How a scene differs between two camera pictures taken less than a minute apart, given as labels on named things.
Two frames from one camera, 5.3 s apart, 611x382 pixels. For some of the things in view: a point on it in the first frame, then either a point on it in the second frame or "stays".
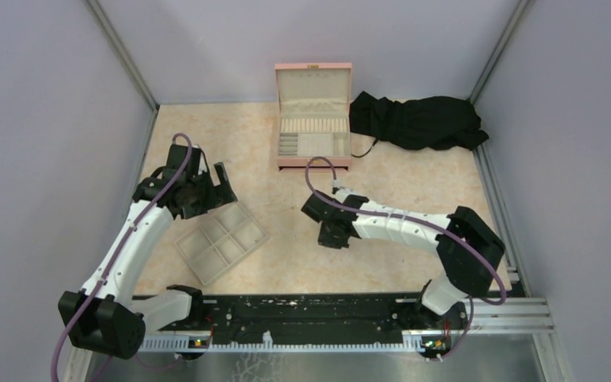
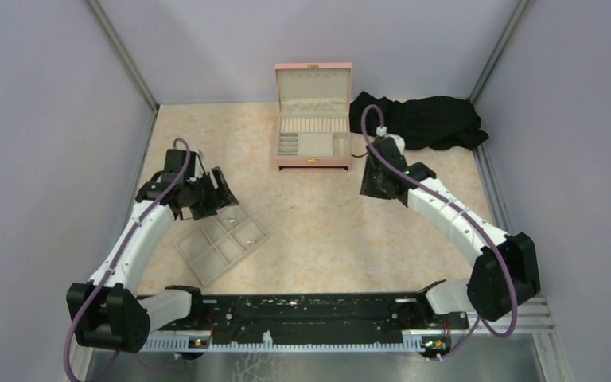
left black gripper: [219, 194] stays
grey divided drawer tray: [222, 242] stays
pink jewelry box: [313, 115] stays
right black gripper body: [328, 239] → [372, 185]
